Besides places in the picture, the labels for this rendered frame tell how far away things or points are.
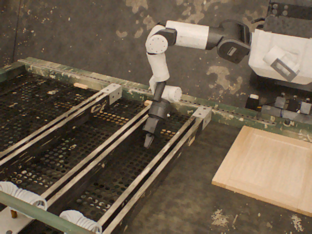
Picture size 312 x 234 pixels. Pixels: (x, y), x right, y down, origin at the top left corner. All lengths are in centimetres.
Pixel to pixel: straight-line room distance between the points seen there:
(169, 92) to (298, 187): 63
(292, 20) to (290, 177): 61
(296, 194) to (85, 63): 233
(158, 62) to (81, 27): 201
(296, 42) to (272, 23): 11
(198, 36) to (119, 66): 177
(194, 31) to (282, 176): 67
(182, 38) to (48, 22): 239
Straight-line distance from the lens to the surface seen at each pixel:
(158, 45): 140
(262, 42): 139
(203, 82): 281
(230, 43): 138
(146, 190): 126
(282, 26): 137
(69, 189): 128
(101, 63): 320
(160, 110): 151
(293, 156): 166
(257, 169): 152
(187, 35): 140
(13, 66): 242
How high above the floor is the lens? 268
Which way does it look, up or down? 68 degrees down
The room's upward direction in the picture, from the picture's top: 76 degrees counter-clockwise
